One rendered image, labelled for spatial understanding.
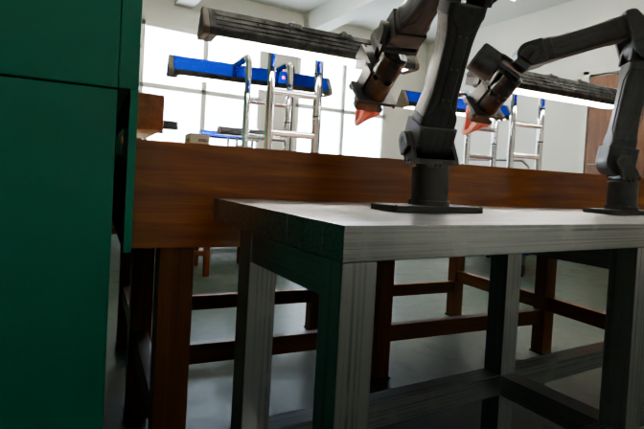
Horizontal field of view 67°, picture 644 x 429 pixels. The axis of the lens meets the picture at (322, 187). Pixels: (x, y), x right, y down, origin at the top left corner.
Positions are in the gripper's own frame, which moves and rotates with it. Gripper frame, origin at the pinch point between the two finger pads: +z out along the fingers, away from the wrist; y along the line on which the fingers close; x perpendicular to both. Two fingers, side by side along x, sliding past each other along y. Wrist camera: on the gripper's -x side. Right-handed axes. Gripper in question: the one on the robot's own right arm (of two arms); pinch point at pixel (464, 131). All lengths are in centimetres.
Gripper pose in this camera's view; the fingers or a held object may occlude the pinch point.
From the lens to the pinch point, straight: 135.2
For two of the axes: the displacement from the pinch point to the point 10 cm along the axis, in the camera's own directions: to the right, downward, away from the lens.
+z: -3.7, 6.1, 7.0
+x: 2.3, 7.9, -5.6
